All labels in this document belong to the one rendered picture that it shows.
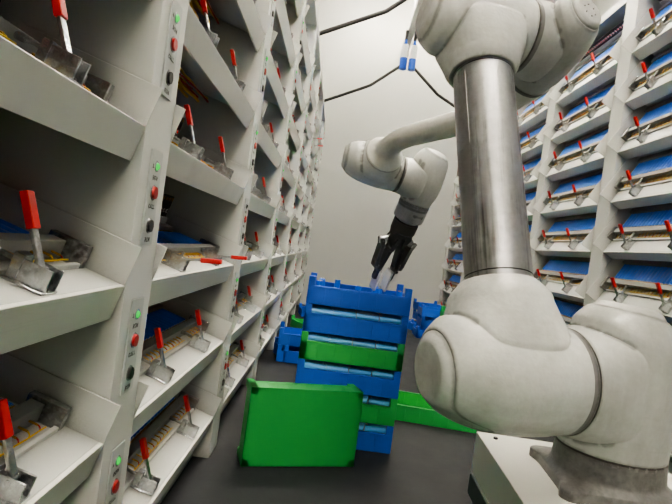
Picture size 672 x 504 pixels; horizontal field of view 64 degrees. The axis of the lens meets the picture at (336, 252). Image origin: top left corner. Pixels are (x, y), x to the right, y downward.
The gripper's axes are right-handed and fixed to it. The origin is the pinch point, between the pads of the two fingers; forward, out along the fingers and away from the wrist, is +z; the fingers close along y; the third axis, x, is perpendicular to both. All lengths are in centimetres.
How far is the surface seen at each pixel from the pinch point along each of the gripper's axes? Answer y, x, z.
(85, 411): -87, -63, -12
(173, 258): -73, -35, -19
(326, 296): -18.0, -2.3, 6.1
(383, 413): 0.1, -24.9, 30.0
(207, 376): -51, -14, 25
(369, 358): -5.3, -15.7, 17.6
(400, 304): 0.6, -11.8, 1.1
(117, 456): -82, -64, -5
